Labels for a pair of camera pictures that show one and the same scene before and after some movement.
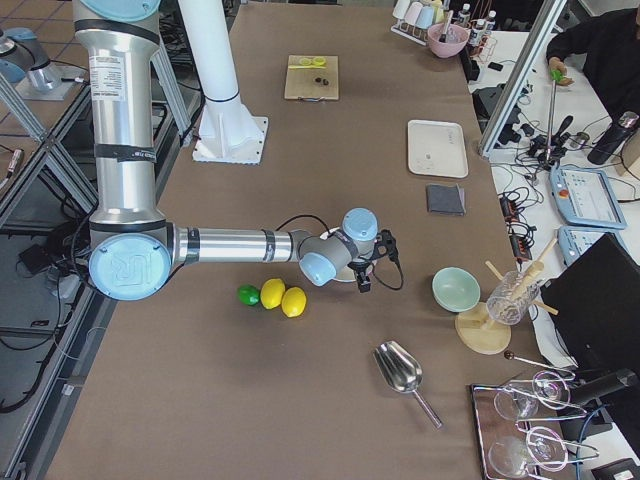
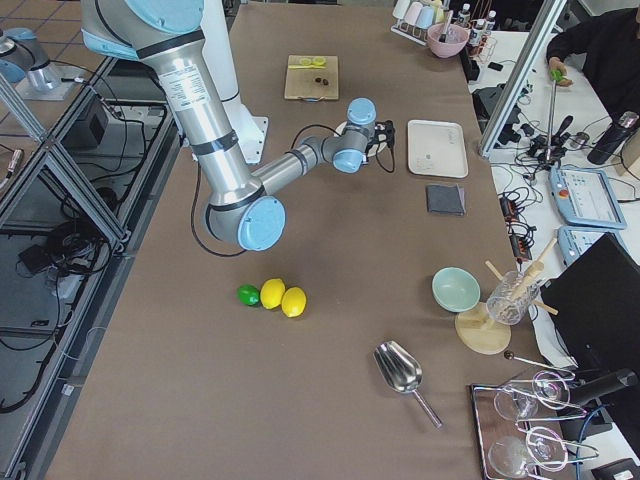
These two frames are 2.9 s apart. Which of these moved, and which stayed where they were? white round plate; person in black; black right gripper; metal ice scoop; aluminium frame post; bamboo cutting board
Moved: black right gripper; white round plate
Stayed: bamboo cutting board; aluminium frame post; metal ice scoop; person in black
